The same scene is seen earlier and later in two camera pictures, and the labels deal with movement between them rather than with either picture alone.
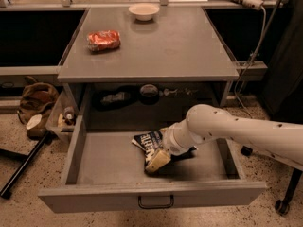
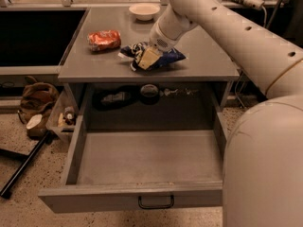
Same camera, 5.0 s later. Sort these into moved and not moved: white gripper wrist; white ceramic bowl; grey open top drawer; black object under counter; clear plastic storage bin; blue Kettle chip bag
Moved: white gripper wrist; blue Kettle chip bag
Not moved: clear plastic storage bin; black object under counter; white ceramic bowl; grey open top drawer
